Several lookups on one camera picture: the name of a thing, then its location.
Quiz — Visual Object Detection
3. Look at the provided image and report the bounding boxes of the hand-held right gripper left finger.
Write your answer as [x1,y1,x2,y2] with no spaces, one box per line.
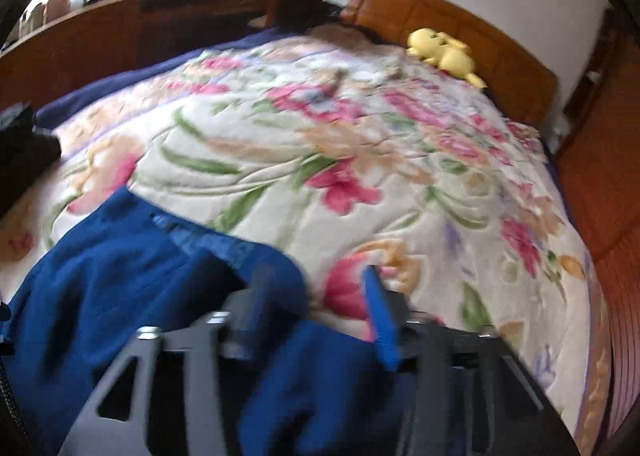
[59,266,281,456]

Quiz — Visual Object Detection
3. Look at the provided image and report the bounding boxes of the wooden desk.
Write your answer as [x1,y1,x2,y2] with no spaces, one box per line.
[0,0,283,112]

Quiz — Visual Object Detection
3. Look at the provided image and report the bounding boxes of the wooden chair with dark cloth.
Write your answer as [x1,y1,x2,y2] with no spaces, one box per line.
[265,0,343,33]

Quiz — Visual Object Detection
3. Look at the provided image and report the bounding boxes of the wooden slatted wardrobe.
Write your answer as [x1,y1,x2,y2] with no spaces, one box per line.
[555,11,640,456]

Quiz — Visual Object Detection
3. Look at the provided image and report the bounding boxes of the navy blue suit jacket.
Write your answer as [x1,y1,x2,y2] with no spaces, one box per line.
[0,186,401,456]

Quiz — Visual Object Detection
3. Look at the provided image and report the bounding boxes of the wooden bed headboard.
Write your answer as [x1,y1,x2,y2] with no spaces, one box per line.
[340,0,559,127]

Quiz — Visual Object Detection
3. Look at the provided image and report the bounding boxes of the dark folded clothes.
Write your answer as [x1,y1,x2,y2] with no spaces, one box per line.
[0,103,63,218]

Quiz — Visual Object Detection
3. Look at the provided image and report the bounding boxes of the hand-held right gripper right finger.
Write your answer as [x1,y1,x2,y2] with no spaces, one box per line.
[362,265,582,456]

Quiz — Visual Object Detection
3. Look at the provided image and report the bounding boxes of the yellow plush toy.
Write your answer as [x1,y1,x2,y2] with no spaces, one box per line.
[406,27,488,89]

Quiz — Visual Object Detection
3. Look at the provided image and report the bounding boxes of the floral blanket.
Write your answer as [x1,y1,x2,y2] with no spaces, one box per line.
[0,31,603,439]

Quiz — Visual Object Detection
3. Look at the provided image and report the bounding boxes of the navy bed sheet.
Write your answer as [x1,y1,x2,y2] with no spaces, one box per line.
[35,28,281,129]

